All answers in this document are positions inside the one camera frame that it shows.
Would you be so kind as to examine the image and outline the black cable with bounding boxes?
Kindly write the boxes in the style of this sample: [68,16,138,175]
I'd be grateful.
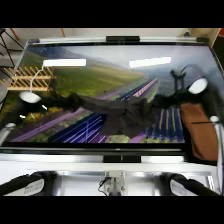
[97,176,113,197]

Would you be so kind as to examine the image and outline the silver frame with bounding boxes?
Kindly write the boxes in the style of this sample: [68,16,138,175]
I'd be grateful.
[0,35,224,197]

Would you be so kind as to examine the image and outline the dark brown garment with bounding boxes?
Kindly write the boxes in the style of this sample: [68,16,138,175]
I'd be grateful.
[67,92,162,138]

